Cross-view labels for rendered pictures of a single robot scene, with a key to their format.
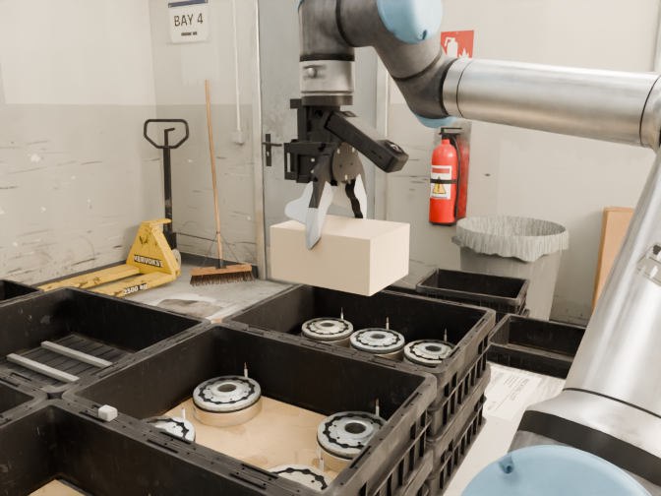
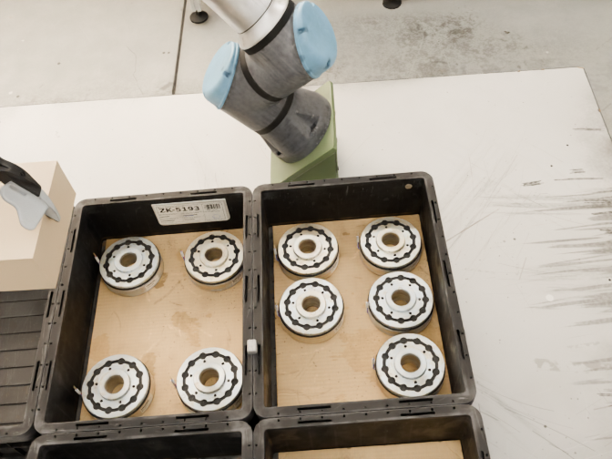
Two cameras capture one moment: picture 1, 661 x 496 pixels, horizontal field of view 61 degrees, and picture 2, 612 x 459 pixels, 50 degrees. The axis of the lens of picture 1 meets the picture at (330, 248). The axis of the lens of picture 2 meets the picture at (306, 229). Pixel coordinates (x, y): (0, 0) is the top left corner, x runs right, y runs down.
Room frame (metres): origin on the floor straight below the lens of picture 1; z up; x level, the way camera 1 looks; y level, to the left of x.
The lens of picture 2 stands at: (0.69, 0.67, 1.79)
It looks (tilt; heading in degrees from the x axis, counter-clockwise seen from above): 55 degrees down; 242
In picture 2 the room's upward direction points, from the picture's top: 7 degrees counter-clockwise
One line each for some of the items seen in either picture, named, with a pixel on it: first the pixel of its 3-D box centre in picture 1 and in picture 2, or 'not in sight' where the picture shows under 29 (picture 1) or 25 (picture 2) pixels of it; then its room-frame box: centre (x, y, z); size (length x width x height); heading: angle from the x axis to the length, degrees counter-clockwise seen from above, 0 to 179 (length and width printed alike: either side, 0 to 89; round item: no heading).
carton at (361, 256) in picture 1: (340, 250); (13, 226); (0.78, -0.01, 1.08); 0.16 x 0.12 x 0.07; 58
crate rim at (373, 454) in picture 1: (255, 393); (156, 300); (0.67, 0.10, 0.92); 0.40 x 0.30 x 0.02; 59
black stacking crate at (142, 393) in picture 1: (256, 428); (164, 315); (0.67, 0.10, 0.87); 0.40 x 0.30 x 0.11; 59
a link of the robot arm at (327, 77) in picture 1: (326, 80); not in sight; (0.79, 0.01, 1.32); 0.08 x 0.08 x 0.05
